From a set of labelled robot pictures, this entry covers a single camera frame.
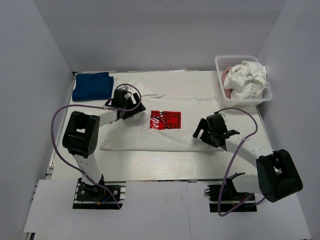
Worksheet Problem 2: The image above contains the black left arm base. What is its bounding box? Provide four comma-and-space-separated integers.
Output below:
72, 177, 126, 210

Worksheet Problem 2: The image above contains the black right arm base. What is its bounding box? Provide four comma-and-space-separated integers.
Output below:
204, 184, 257, 213

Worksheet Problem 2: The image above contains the white perforated plastic basket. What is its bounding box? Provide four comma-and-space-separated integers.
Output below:
215, 55, 273, 107

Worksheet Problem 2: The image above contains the folded blue t shirt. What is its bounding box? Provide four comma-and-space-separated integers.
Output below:
72, 72, 114, 102

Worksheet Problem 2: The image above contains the white Coca-Cola t shirt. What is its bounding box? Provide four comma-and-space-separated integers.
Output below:
99, 81, 219, 152

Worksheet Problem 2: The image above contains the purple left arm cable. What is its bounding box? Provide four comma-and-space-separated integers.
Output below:
50, 83, 143, 210

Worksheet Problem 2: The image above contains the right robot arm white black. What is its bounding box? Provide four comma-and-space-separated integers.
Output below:
192, 112, 303, 203

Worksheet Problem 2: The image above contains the crumpled white t shirt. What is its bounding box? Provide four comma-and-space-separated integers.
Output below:
227, 60, 267, 100

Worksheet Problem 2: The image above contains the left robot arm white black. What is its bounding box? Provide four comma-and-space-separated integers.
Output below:
62, 83, 146, 186

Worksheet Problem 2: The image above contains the pink printed t shirt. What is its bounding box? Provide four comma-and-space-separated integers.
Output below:
221, 65, 234, 99

